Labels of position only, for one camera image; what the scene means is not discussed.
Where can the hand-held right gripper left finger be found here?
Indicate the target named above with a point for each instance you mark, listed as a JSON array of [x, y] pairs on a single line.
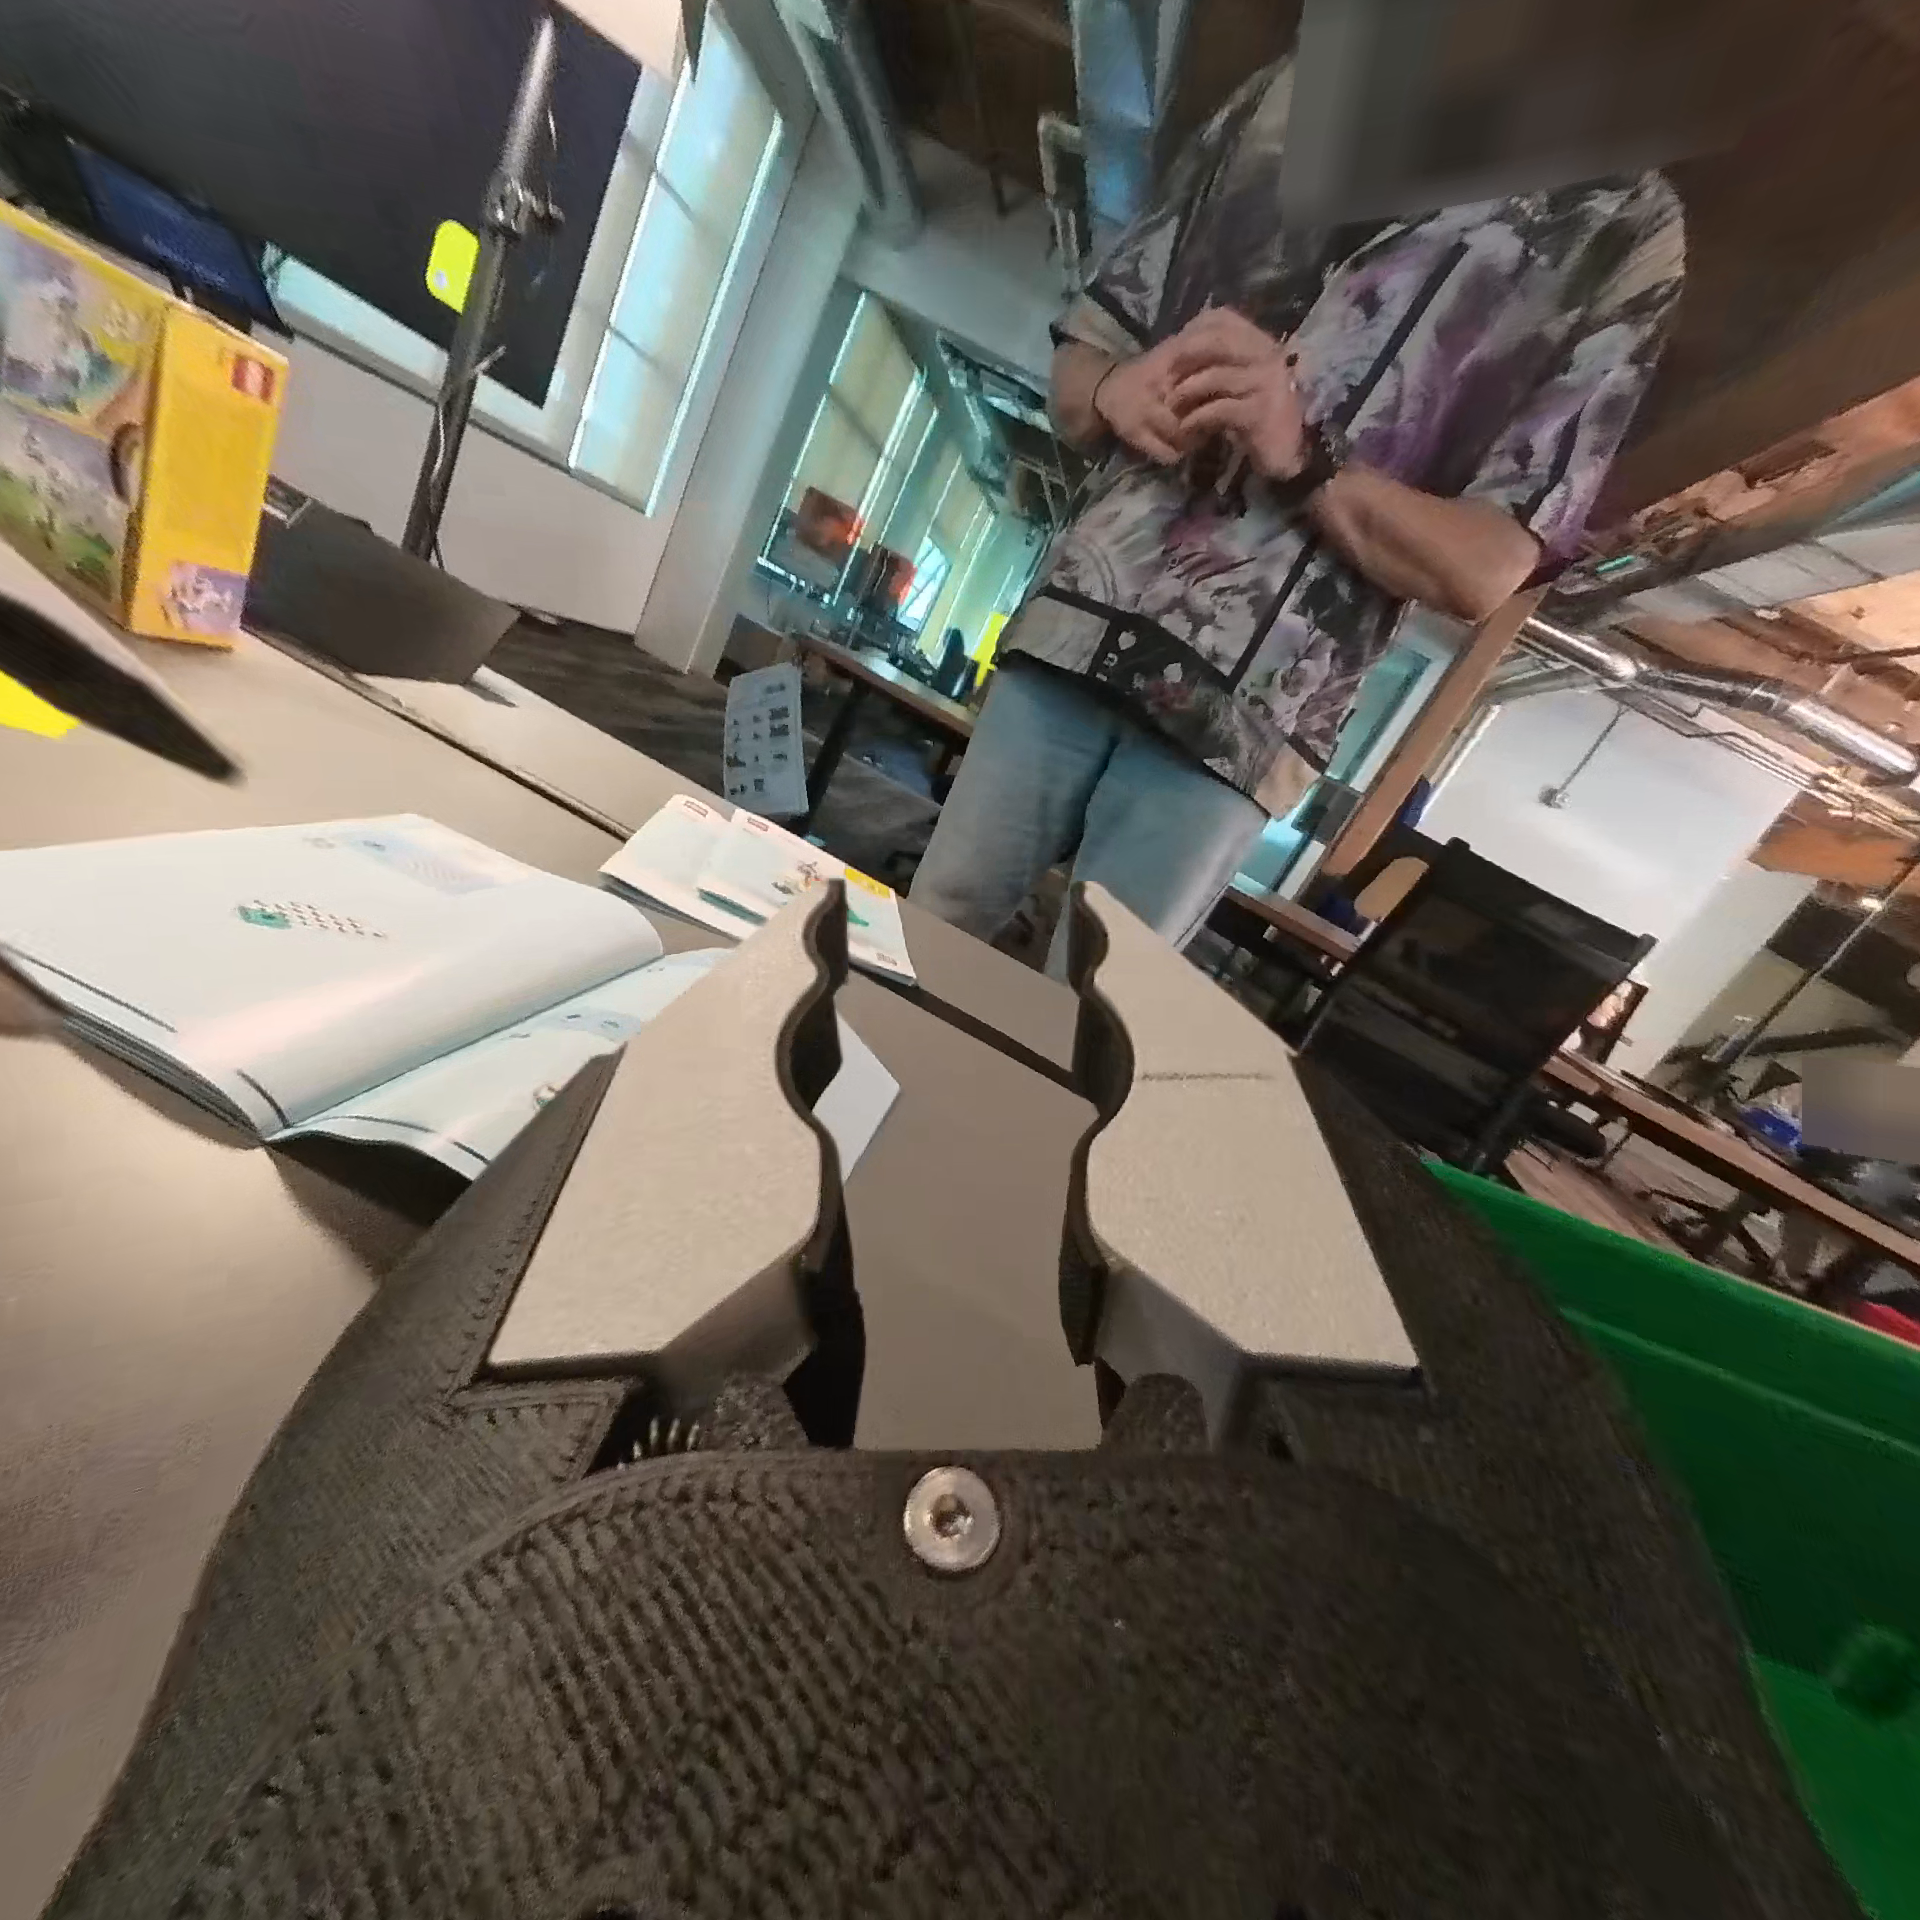
[[672, 1200]]

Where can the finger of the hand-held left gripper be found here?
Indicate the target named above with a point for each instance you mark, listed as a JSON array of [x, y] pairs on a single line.
[[106, 684]]

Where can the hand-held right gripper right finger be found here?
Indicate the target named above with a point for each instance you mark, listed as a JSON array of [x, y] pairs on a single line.
[[1244, 1229]]

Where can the large instruction booklet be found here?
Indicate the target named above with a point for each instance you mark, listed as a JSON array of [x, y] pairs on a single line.
[[302, 960]]

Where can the yellow toy set box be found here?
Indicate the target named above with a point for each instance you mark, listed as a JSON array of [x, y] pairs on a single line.
[[195, 451]]

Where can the yellow paper sheet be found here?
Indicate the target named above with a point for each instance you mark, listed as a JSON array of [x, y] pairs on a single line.
[[30, 711]]

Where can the black mesh office chair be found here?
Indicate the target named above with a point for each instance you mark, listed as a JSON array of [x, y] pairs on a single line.
[[1483, 1005]]

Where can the small booklet with unicorn picture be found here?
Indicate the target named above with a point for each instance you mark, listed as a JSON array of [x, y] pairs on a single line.
[[781, 876]]

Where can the small plain instruction booklet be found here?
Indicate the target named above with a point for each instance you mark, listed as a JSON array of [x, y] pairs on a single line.
[[660, 858]]

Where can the tan wooden chair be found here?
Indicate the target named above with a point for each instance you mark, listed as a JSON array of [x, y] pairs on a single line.
[[1389, 892]]

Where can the white pictogram sheet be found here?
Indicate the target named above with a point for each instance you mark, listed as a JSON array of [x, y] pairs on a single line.
[[766, 744]]

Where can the long wooden table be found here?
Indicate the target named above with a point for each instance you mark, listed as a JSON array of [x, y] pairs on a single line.
[[887, 673], [1726, 1154]]

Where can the green plastic bin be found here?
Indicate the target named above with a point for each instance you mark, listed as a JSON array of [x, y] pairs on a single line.
[[1726, 1425]]

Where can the yellow tag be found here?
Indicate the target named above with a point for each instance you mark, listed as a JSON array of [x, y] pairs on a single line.
[[453, 267]]

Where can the yellow sign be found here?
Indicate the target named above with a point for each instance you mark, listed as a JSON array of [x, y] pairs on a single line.
[[986, 656]]

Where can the black tripod stand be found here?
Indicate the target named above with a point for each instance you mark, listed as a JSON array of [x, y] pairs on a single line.
[[517, 182]]

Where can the large dark wall screen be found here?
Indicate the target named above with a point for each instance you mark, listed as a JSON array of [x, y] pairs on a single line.
[[302, 119]]

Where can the silver ventilation duct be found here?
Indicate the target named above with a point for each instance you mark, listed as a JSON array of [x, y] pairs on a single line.
[[863, 135], [1726, 693]]

